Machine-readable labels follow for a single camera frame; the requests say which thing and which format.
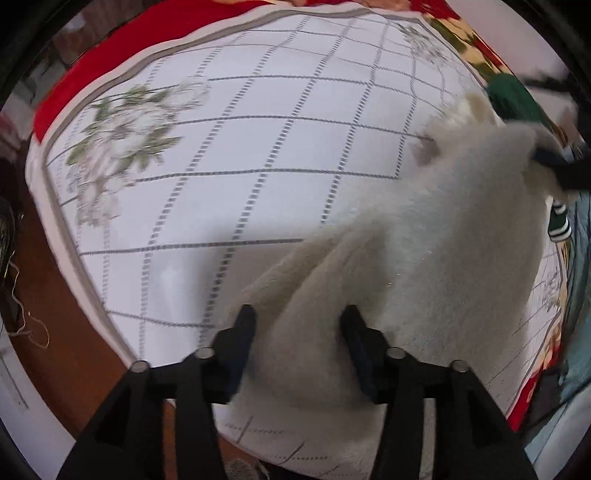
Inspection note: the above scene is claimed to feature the green sweater with striped cuff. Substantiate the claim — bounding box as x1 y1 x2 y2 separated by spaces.
486 73 571 241

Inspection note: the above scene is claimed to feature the teal cloth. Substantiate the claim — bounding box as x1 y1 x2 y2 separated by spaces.
556 191 591 398

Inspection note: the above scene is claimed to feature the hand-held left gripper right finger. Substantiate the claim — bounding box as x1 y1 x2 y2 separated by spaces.
340 305 539 480

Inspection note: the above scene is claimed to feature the red floral blanket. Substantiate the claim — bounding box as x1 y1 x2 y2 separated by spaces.
32 0 570 431

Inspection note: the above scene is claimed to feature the white grid floral bedsheet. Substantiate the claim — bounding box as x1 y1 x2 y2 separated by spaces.
25 4 573 476

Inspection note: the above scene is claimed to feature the loose thread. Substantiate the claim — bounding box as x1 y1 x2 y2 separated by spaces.
4 261 51 348

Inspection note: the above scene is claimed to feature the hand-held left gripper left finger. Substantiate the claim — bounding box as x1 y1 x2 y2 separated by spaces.
58 304 257 480

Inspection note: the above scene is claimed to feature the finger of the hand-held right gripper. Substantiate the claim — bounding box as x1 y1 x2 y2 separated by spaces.
530 147 570 172

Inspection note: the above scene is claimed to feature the white fluffy garment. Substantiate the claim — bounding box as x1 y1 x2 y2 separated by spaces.
217 88 579 480

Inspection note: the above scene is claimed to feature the white furniture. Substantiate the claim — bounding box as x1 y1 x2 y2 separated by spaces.
0 330 77 467

